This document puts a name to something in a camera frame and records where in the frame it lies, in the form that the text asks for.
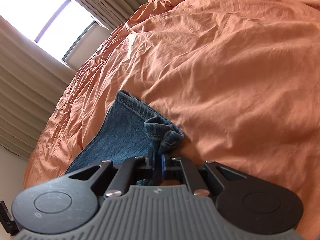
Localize bright window with dark frame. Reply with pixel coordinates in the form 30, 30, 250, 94
1, 0, 98, 61

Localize orange bed sheet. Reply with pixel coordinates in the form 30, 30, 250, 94
23, 0, 319, 239

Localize beige curtain left of window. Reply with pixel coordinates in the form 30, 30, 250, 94
1, 18, 75, 159

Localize blue denim jeans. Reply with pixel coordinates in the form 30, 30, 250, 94
66, 90, 184, 183

